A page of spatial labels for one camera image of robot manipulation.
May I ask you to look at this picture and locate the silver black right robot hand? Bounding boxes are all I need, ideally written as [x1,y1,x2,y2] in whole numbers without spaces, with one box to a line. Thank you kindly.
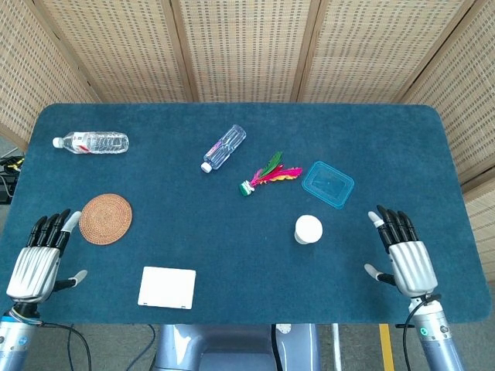
[364,205,440,298]

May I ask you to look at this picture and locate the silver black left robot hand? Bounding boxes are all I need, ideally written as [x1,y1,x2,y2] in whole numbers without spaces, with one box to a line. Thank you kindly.
[6,208,88,305]

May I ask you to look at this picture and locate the white paper cup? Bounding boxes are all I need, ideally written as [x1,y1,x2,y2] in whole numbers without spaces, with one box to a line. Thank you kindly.
[294,214,324,246]

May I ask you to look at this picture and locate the brown woven round coaster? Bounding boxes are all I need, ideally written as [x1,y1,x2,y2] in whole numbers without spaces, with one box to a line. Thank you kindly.
[78,193,134,246]

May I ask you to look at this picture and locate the white table leg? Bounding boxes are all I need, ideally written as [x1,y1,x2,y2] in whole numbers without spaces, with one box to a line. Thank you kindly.
[331,323,343,371]

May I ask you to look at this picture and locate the blue transparent plastic lid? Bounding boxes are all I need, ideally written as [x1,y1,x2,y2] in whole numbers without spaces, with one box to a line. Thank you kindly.
[301,160,356,211]

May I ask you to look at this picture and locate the white flat hinged case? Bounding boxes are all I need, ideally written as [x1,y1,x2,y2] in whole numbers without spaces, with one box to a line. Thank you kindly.
[137,266,197,311]

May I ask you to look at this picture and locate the water bottle with red label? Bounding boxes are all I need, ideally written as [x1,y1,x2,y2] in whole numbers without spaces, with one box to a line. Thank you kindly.
[52,131,130,155]

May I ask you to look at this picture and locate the woven rattan screen panel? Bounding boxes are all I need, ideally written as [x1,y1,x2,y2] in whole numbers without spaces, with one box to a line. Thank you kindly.
[296,0,477,104]
[0,0,100,142]
[32,0,196,104]
[169,0,323,104]
[400,0,495,285]

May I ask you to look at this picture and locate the colourful feather shuttlecock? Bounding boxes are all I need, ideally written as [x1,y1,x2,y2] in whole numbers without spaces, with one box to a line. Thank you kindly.
[238,151,303,197]

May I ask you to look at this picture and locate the blue felt table cover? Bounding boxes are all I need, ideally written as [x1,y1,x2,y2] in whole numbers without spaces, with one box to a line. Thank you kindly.
[0,102,492,326]

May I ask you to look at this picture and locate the blue-grey robot torso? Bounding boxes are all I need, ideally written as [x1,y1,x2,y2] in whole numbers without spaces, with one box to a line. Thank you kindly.
[152,323,322,371]

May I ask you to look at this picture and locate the clear bottle with purple label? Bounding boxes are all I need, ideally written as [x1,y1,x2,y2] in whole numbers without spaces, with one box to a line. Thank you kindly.
[200,124,248,174]

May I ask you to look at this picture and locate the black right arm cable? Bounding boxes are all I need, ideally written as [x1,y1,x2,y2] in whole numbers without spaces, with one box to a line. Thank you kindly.
[401,294,442,371]

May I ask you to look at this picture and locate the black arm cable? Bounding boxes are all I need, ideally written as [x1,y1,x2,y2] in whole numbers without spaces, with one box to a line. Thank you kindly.
[401,294,442,371]
[36,320,94,371]

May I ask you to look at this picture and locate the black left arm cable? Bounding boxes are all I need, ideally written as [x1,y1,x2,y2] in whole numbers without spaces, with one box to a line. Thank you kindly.
[36,320,94,371]

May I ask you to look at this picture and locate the black equipment with yellow cables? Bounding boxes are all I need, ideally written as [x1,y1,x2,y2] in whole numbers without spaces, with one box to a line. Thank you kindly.
[0,154,26,205]

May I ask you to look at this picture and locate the dark blue floor cable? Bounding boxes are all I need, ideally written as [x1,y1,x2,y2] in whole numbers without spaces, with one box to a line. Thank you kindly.
[125,324,156,371]

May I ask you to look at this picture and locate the black torso cable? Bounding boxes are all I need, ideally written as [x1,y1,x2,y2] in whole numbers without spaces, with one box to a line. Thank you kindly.
[270,323,282,371]

